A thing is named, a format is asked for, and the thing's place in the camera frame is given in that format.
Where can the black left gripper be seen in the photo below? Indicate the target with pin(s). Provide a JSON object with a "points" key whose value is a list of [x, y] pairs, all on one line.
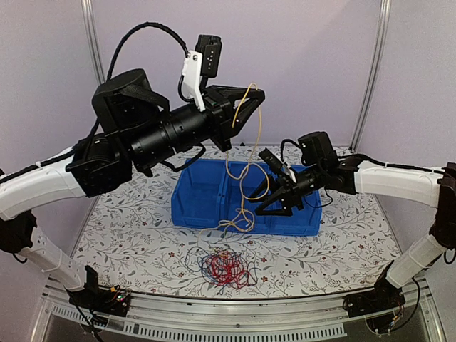
{"points": [[219, 100]]}

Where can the left aluminium corner post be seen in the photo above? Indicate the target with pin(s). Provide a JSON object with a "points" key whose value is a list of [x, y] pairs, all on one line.
{"points": [[93, 42]]}

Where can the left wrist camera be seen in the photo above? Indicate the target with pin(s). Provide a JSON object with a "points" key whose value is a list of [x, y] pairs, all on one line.
{"points": [[200, 64]]}

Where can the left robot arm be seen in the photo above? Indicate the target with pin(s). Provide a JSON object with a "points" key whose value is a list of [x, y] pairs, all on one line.
{"points": [[135, 130]]}

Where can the floral tablecloth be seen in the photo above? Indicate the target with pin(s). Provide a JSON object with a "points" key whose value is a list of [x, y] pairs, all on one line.
{"points": [[130, 241]]}

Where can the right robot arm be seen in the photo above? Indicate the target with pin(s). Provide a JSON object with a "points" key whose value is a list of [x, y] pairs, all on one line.
{"points": [[361, 174]]}

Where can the right aluminium corner post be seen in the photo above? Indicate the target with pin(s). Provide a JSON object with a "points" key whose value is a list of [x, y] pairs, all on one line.
{"points": [[378, 49]]}

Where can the aluminium front rail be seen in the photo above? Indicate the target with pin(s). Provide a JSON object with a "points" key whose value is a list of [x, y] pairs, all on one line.
{"points": [[156, 317]]}

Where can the blue plastic bin near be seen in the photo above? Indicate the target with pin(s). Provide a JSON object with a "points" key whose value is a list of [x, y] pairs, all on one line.
{"points": [[305, 222]]}

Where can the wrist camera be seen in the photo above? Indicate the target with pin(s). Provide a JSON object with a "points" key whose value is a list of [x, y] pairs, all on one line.
{"points": [[281, 169], [200, 64]]}

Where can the blue plastic bin far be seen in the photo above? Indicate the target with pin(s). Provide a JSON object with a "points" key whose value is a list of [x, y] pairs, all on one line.
{"points": [[196, 198]]}

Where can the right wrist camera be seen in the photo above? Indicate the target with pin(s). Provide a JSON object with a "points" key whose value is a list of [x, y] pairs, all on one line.
{"points": [[281, 169]]}

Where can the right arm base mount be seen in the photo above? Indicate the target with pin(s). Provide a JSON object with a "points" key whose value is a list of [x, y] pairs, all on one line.
{"points": [[382, 307]]}

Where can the aluminium corner post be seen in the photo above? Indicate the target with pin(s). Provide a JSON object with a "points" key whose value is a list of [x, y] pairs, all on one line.
{"points": [[378, 49], [93, 42]]}

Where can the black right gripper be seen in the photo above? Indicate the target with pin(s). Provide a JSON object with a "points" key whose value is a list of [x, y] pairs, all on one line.
{"points": [[289, 196]]}

